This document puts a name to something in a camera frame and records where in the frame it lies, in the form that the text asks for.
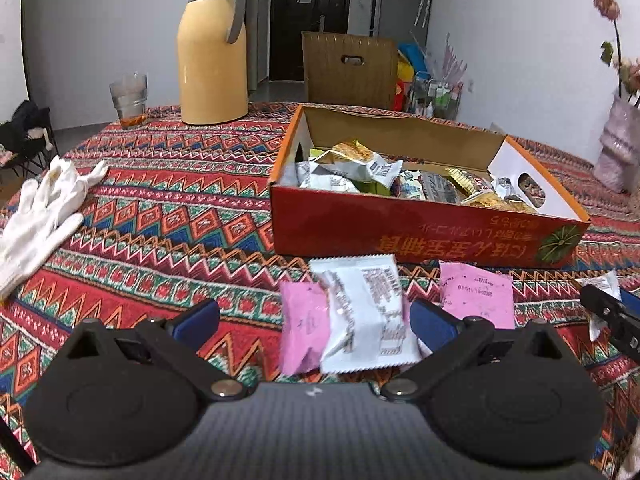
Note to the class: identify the white cotton glove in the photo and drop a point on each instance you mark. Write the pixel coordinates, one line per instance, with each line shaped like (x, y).
(40, 225)

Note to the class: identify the dark blue red snack packet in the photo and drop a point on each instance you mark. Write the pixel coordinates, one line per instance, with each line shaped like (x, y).
(407, 185)

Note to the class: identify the silver snack packet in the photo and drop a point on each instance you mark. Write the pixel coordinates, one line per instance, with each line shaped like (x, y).
(440, 187)

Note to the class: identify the dried rose bouquet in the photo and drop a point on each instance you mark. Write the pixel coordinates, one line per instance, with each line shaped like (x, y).
(607, 0)

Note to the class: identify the orange cardboard box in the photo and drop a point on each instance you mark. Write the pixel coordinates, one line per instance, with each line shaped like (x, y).
(400, 240)

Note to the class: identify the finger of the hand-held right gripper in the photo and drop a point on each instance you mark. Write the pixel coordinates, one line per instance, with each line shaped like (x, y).
(632, 305)
(600, 302)

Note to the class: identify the blue plastic item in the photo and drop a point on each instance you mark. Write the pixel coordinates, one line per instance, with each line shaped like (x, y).
(412, 57)

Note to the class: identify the pink feathery bundle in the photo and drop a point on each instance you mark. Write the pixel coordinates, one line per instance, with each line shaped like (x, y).
(454, 62)

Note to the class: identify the small doll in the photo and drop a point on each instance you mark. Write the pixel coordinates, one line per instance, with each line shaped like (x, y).
(39, 135)

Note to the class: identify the red yellow bag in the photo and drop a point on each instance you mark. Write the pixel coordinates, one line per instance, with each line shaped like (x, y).
(401, 92)

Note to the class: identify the black folding chair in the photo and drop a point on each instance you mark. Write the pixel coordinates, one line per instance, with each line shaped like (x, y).
(25, 120)

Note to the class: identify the orange cracker packet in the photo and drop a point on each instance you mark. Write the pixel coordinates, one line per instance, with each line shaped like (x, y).
(350, 152)
(500, 204)

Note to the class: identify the grey refrigerator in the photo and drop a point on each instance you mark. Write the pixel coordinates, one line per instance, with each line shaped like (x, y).
(395, 5)

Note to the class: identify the yellow thermos jug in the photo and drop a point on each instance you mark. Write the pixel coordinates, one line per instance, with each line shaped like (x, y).
(210, 60)

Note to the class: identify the glass cup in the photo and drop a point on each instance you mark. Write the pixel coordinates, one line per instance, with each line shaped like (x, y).
(128, 102)

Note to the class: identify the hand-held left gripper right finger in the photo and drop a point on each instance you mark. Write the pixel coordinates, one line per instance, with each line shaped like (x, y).
(432, 317)

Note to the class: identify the dark entrance door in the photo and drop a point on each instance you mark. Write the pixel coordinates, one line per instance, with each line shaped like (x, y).
(290, 35)

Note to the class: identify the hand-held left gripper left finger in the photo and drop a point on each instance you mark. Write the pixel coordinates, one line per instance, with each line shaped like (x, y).
(195, 317)

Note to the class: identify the pink snack packet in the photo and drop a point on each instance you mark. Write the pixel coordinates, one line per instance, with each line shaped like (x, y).
(302, 325)
(477, 295)

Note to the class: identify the pink ribbed vase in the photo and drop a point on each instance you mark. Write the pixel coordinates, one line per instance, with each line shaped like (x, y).
(617, 150)

